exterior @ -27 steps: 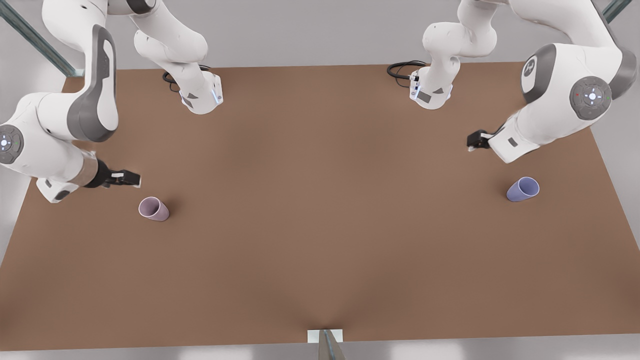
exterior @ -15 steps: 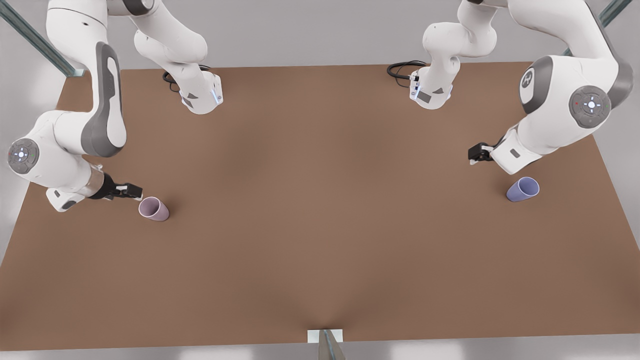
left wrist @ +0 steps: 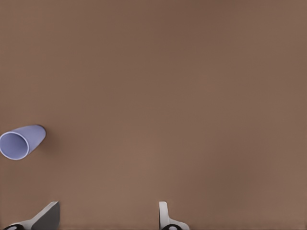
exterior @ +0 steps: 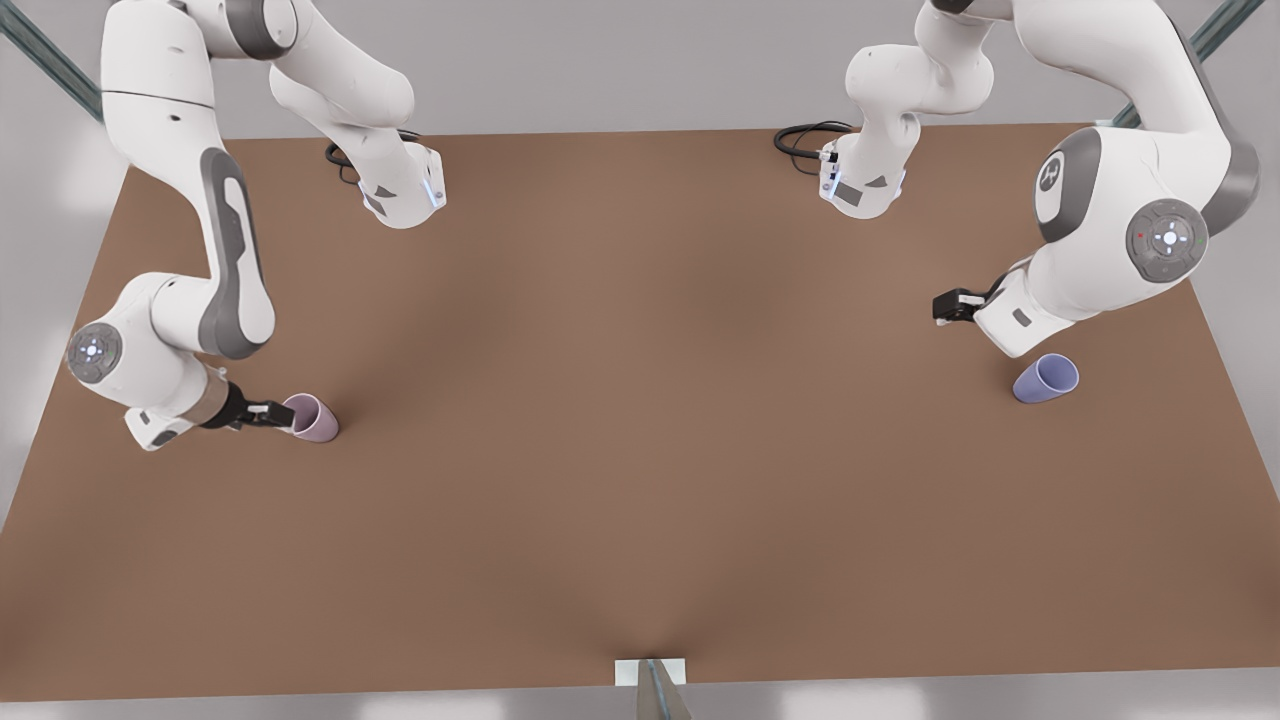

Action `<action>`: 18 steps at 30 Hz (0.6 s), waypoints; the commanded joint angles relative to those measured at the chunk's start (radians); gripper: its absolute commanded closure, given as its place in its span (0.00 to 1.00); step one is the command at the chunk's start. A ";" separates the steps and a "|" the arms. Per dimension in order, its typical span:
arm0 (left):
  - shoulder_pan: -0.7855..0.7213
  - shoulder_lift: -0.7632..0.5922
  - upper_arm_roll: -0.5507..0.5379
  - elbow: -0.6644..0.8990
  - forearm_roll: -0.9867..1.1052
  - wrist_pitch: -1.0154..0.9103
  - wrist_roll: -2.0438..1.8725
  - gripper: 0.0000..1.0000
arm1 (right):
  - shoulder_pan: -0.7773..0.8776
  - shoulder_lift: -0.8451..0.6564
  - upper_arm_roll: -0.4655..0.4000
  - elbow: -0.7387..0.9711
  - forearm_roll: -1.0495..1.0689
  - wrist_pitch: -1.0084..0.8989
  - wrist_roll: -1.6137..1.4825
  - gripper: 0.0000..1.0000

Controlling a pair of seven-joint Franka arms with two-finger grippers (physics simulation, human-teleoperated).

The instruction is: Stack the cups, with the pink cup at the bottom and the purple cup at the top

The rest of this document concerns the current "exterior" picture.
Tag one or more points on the silver frame post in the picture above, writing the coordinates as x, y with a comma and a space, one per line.
50, 62
1205, 38
660, 695

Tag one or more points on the white post foot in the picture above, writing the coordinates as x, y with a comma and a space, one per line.
626, 672

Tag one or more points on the purple cup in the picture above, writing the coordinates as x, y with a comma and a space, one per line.
1043, 380

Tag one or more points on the pink cup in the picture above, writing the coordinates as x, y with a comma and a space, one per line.
318, 420

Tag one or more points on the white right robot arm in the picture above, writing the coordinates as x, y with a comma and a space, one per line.
160, 110

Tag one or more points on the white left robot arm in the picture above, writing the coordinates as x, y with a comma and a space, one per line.
1130, 200

